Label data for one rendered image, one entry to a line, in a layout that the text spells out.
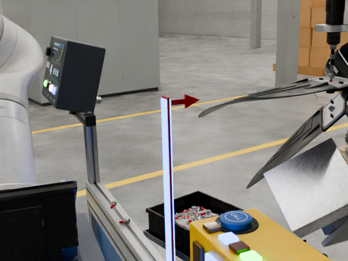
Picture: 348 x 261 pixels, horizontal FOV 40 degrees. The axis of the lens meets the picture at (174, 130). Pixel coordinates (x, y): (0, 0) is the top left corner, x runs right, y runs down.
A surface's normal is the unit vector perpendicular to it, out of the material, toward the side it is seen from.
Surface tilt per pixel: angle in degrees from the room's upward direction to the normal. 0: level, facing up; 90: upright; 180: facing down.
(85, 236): 0
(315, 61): 90
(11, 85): 54
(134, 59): 90
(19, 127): 60
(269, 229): 0
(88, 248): 0
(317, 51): 90
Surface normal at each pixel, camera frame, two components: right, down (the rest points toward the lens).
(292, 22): 0.57, 0.20
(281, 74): -0.82, 0.17
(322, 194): -0.43, -0.36
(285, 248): -0.03, -0.97
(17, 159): 0.69, -0.49
